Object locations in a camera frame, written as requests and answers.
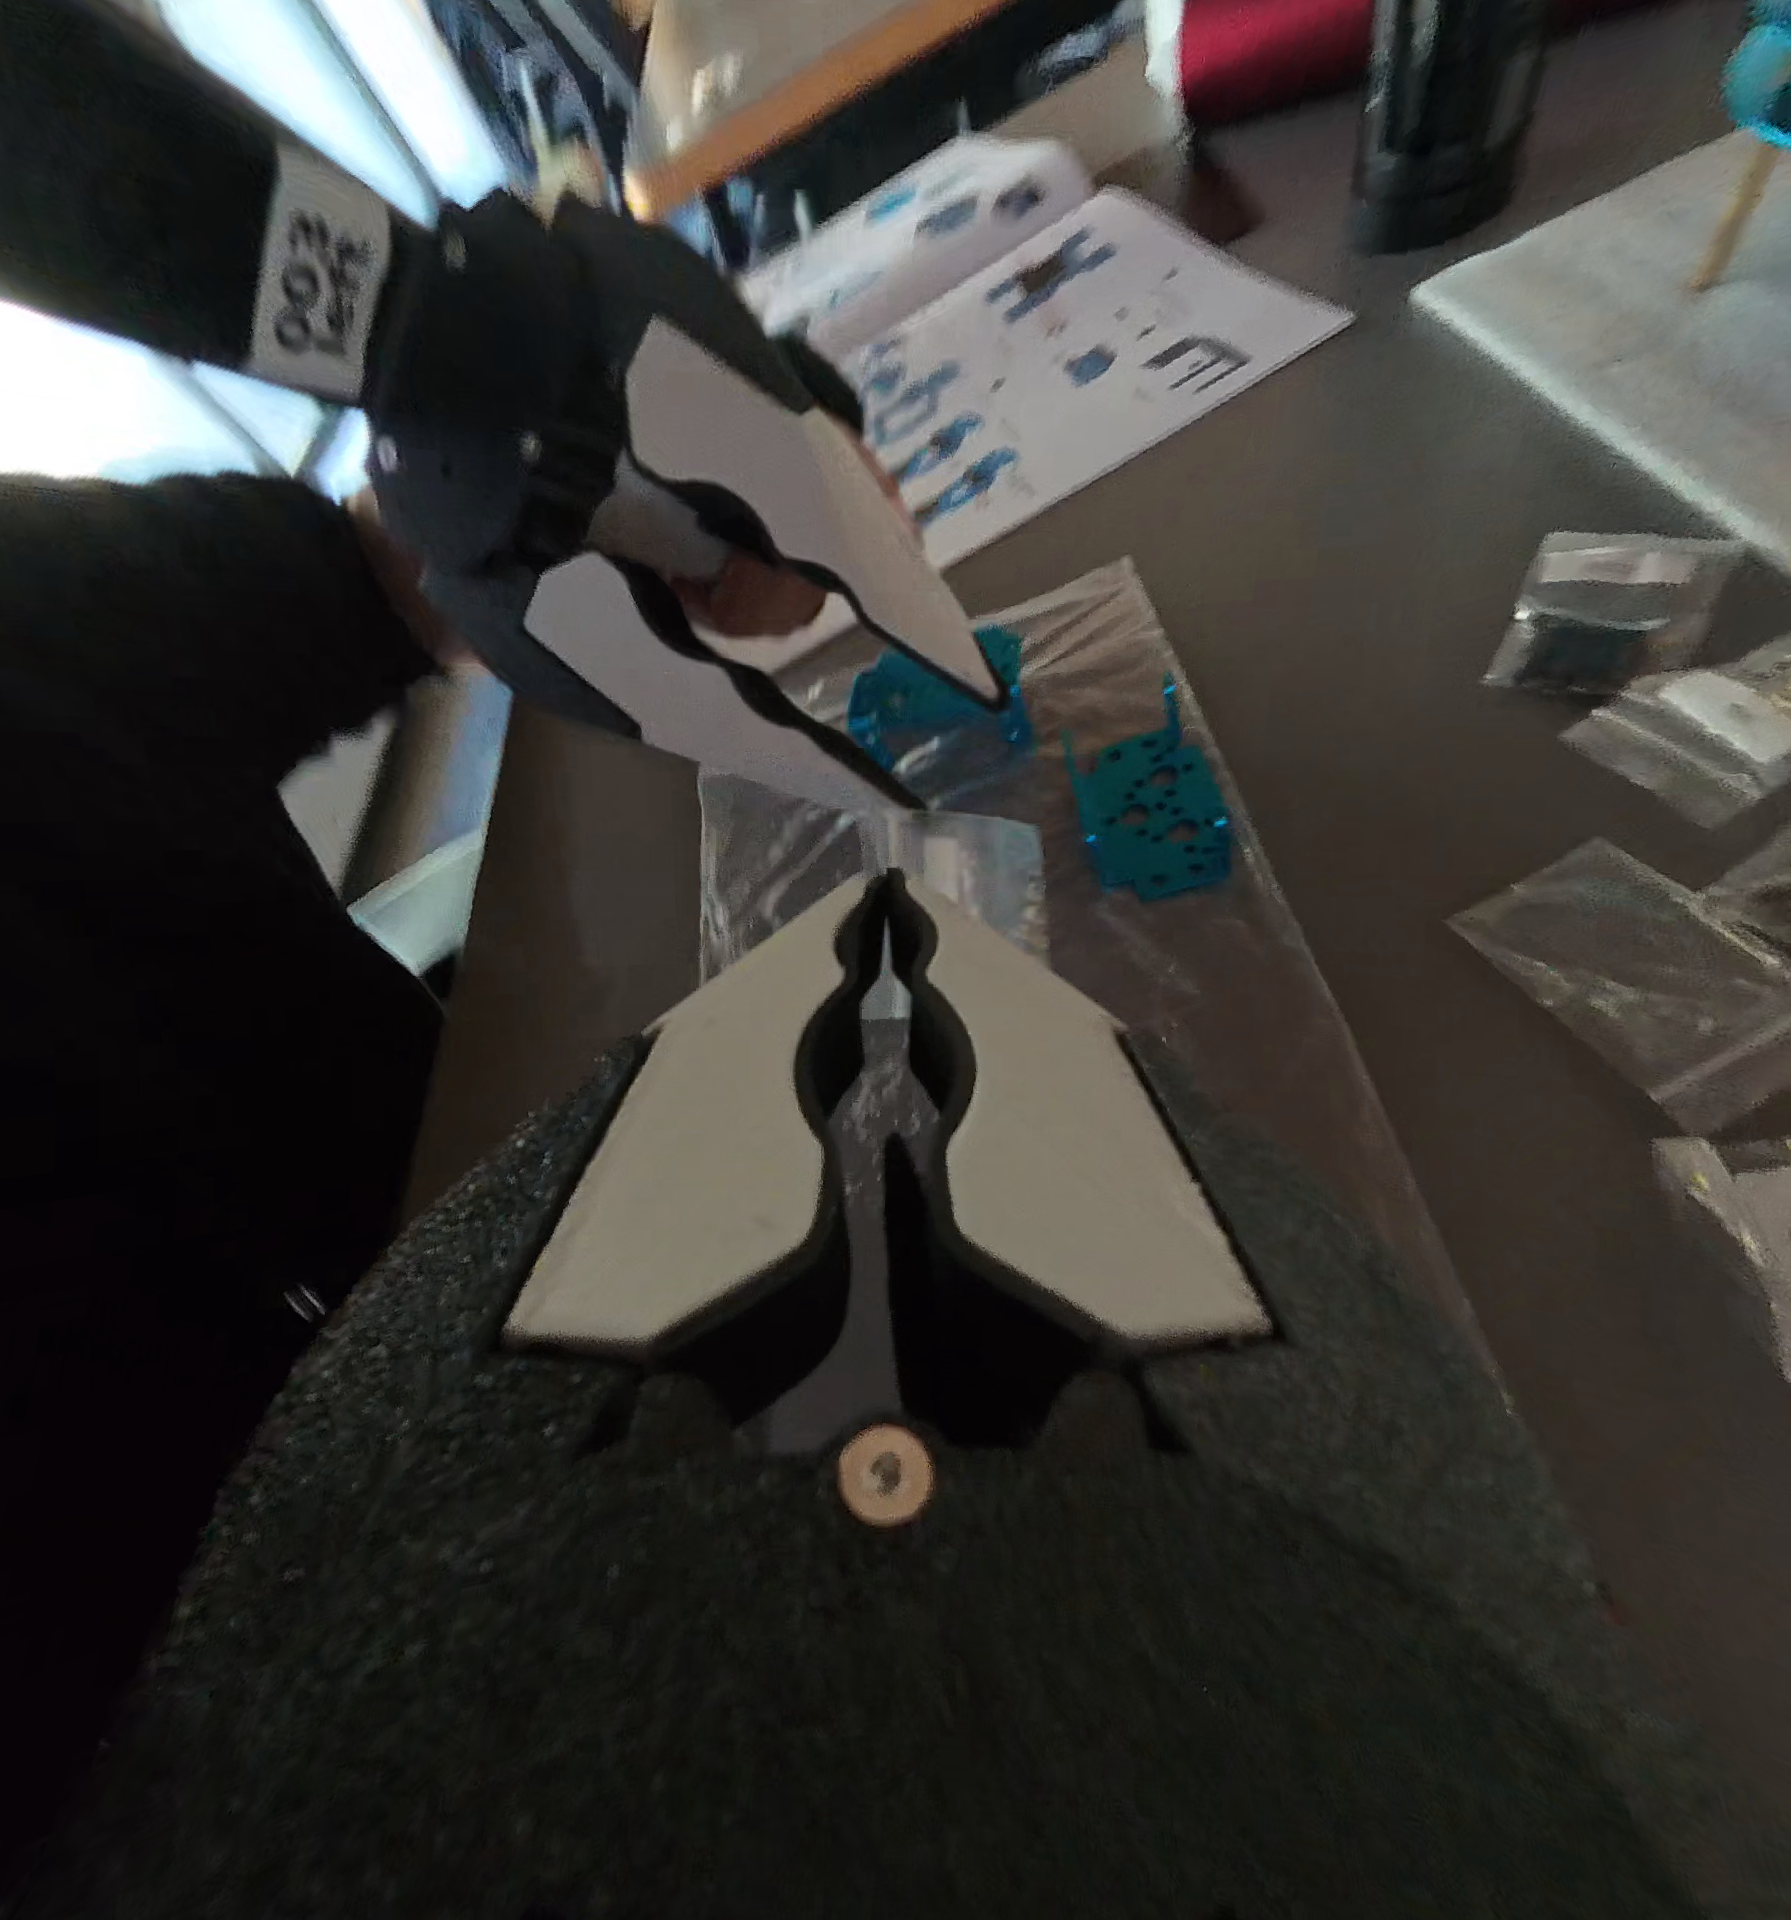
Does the person's left forearm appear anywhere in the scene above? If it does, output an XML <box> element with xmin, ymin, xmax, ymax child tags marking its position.
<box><xmin>0</xmin><ymin>472</ymin><xmax>449</xmax><ymax>933</ymax></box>

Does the red fabric roll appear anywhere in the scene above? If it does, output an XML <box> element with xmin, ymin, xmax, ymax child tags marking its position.
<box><xmin>1176</xmin><ymin>0</ymin><xmax>1380</xmax><ymax>135</ymax></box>

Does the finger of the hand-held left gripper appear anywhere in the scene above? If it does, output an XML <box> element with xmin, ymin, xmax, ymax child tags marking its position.
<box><xmin>618</xmin><ymin>311</ymin><xmax>1017</xmax><ymax>714</ymax></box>
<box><xmin>524</xmin><ymin>553</ymin><xmax>932</xmax><ymax>816</ymax></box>

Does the black patterned bottle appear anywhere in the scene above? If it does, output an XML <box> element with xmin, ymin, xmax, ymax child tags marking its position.
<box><xmin>1349</xmin><ymin>0</ymin><xmax>1554</xmax><ymax>259</ymax></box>

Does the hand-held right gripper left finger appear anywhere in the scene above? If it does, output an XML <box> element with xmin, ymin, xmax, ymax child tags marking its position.
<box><xmin>501</xmin><ymin>875</ymin><xmax>889</xmax><ymax>1423</ymax></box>

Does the white foam sheet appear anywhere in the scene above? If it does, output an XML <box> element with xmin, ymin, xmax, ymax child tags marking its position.
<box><xmin>1409</xmin><ymin>128</ymin><xmax>1791</xmax><ymax>629</ymax></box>

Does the dark desk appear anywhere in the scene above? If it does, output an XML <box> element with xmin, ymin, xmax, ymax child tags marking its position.
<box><xmin>386</xmin><ymin>61</ymin><xmax>1791</xmax><ymax>1920</ymax></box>

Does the person's left hand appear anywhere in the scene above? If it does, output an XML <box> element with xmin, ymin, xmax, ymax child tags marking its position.
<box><xmin>678</xmin><ymin>546</ymin><xmax>834</xmax><ymax>644</ymax></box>

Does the blue metal bracket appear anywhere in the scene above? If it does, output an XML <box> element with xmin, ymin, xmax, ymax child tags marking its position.
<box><xmin>1062</xmin><ymin>675</ymin><xmax>1238</xmax><ymax>905</ymax></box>
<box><xmin>847</xmin><ymin>624</ymin><xmax>1037</xmax><ymax>770</ymax></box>

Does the large clear plastic bag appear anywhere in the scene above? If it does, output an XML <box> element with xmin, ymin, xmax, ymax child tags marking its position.
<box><xmin>697</xmin><ymin>555</ymin><xmax>1519</xmax><ymax>1443</ymax></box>

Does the large dark neighbouring table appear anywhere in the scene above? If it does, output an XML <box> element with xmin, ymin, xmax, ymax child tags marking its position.
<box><xmin>628</xmin><ymin>0</ymin><xmax>1023</xmax><ymax>225</ymax></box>

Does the assembly instruction booklet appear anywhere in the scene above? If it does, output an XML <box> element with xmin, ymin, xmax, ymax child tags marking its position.
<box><xmin>745</xmin><ymin>139</ymin><xmax>1359</xmax><ymax>572</ymax></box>

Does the pile of small screw bags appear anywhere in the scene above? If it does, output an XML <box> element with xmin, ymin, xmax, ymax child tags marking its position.
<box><xmin>1447</xmin><ymin>531</ymin><xmax>1791</xmax><ymax>1395</ymax></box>

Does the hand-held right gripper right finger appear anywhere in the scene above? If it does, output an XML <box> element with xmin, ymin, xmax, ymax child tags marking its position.
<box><xmin>883</xmin><ymin>875</ymin><xmax>1275</xmax><ymax>1439</ymax></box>

